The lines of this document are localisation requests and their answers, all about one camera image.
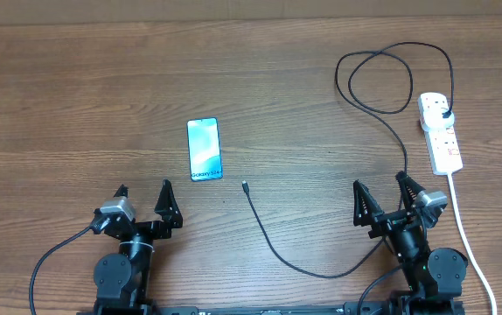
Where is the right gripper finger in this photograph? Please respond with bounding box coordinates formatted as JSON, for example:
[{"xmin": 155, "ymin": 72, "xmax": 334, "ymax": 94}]
[
  {"xmin": 395, "ymin": 171, "xmax": 425, "ymax": 209},
  {"xmin": 353, "ymin": 180, "xmax": 384, "ymax": 227}
]

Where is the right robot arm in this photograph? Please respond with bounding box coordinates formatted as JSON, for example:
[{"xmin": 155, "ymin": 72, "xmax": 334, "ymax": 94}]
[{"xmin": 344, "ymin": 171, "xmax": 469, "ymax": 315}]

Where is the white charger plug adapter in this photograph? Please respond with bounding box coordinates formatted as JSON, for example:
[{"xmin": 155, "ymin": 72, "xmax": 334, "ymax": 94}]
[{"xmin": 420, "ymin": 109, "xmax": 455, "ymax": 132}]

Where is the white power strip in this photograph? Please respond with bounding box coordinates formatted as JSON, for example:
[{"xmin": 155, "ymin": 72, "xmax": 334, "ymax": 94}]
[{"xmin": 417, "ymin": 92, "xmax": 463, "ymax": 175}]

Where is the Samsung Galaxy smartphone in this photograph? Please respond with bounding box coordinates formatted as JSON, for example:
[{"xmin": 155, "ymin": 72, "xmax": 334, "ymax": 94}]
[{"xmin": 186, "ymin": 117, "xmax": 223, "ymax": 182}]

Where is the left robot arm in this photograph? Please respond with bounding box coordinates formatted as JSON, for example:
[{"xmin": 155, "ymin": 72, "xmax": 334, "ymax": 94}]
[{"xmin": 89, "ymin": 179, "xmax": 183, "ymax": 315}]

